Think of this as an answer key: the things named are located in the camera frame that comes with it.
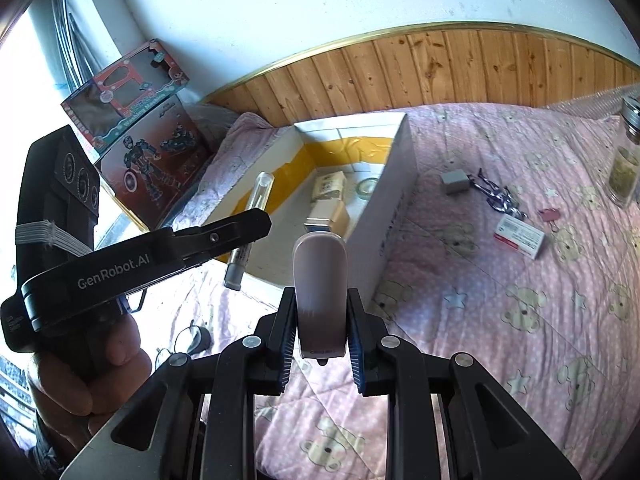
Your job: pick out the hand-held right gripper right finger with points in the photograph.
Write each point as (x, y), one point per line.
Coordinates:
(356, 355)

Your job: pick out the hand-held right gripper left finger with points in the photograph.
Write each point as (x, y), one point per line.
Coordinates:
(289, 350)

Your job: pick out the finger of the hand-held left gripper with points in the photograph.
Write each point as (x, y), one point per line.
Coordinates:
(225, 232)

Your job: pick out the black marker pen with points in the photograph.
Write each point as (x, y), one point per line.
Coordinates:
(237, 270)

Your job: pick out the pink stapler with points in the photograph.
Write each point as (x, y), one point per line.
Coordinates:
(320, 285)

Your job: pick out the gold box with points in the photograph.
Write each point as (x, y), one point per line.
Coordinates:
(332, 215)

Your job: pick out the pale yellow labelled box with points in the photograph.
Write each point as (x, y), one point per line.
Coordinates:
(330, 185)

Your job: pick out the green tape roll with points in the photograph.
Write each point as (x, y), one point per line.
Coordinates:
(356, 189)

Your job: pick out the white cardboard box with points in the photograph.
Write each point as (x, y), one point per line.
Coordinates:
(395, 200)

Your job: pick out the grey wall charger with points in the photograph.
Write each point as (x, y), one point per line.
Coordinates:
(455, 181)

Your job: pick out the pink binder clip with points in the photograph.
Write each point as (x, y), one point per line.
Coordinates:
(549, 216)

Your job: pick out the person's left hand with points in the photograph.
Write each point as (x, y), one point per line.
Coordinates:
(125, 355)

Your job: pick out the eyeglasses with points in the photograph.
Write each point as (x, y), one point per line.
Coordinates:
(201, 340)

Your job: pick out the orange robot toy box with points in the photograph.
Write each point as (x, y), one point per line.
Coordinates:
(150, 160)

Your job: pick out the pink bear print blanket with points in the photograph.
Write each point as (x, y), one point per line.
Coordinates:
(500, 335)

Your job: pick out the teal and red toy box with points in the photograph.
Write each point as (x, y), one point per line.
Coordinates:
(125, 90)

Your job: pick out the red and white small box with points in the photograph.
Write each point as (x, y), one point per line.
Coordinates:
(520, 237)

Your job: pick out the glass jar with metal lid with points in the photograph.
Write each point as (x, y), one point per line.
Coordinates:
(625, 170)

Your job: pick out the clear bubble wrap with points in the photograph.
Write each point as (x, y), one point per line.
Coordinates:
(585, 105)

